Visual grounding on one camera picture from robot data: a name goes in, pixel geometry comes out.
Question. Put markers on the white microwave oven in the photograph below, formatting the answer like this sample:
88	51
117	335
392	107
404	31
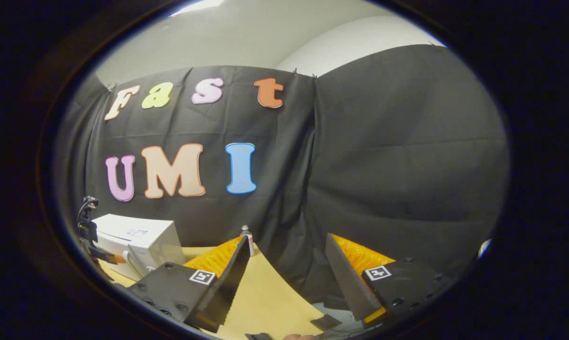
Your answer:
147	236

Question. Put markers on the black backdrop cloth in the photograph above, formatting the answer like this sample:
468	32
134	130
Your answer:
397	165

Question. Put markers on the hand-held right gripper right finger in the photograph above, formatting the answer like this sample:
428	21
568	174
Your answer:
348	283

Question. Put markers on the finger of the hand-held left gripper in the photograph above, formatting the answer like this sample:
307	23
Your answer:
114	258

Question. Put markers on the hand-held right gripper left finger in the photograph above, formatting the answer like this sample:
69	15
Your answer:
227	283

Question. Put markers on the small clear pink-label bottle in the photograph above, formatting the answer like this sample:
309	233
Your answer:
247	237

